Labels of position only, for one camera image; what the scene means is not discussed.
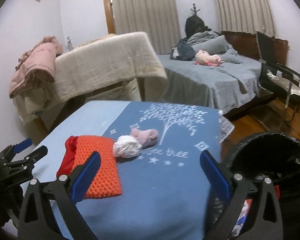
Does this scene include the red knit gloves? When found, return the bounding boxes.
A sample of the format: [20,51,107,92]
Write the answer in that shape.
[56,136,78,178]

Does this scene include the orange bubble mesh pouch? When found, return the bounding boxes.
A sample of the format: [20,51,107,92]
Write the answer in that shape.
[71,135,123,199]

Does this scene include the white tissue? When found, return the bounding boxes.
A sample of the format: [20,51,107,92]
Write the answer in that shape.
[113,135,142,159]

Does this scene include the pink sock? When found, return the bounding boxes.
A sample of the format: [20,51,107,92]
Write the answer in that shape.
[130,128,159,148]

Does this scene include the black bin with liner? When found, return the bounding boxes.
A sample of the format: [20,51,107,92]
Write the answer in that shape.
[205,132,300,239]

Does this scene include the pink padded jacket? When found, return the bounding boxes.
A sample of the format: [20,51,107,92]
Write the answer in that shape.
[9,36,63,99]

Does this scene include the blue tree-print table cloth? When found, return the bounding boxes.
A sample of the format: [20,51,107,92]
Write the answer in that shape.
[33,101,221,239]

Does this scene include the grey quilted pad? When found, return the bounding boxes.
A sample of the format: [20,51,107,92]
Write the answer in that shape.
[219,115,235,143]

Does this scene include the silver seat cushion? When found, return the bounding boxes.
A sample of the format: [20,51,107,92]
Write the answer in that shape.
[266,70,300,104]

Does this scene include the black office chair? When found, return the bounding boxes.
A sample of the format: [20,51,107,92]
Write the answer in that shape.
[256,31,300,124]

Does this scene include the bed with grey sheet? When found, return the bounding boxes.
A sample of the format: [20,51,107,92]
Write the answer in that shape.
[158,55,273,113]

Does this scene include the beige quilt over rack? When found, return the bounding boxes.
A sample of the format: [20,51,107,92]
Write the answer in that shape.
[51,31,167,102]

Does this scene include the pink plush toy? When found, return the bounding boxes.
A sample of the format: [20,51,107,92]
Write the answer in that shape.
[194,50,224,67]

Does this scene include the wooden headboard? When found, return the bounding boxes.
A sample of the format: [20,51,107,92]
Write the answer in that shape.
[221,31,288,65]

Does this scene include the grey duvet pile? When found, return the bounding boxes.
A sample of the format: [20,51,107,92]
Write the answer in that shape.
[186,31,242,64]

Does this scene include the dark grey garment on bed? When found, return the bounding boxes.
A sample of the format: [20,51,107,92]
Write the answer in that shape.
[170,38,196,61]

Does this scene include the left beige curtain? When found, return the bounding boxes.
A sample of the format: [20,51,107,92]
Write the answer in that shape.
[113,0,181,55]

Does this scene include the beige curtain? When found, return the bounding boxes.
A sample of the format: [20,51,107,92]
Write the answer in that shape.
[113,0,181,55]
[215,0,275,37]

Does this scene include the coat stand with black coat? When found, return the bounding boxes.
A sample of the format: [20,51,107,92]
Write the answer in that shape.
[185,3,211,38]

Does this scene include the right beige curtain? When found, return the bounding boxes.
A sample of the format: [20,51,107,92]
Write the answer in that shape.
[215,0,275,37]

